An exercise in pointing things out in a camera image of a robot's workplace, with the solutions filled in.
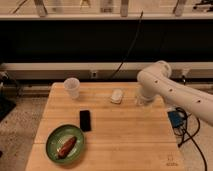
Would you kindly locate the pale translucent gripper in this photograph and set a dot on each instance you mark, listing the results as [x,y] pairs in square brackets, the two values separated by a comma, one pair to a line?
[146,109]

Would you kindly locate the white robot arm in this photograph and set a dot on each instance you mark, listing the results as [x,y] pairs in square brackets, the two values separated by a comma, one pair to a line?
[155,79]

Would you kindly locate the clear plastic water bottle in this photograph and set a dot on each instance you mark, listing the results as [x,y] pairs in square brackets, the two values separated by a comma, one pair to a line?
[137,98]

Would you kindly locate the small white box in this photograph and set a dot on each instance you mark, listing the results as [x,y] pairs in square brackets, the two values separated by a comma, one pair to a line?
[116,96]

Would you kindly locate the blue device on floor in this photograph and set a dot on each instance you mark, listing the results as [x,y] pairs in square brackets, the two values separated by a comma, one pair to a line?
[176,119]

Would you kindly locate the black smartphone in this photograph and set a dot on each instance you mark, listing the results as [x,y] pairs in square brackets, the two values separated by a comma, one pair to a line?
[85,120]

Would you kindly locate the clear plastic cup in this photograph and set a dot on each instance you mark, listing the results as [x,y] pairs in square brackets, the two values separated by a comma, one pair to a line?
[72,86]

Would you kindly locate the brown sausage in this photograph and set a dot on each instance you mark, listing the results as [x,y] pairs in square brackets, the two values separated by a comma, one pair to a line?
[67,147]

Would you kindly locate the green plate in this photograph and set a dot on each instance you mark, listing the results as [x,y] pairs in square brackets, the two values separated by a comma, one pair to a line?
[59,137]

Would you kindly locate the white wall outlet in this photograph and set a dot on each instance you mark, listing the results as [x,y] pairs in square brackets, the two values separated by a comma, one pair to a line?
[94,74]

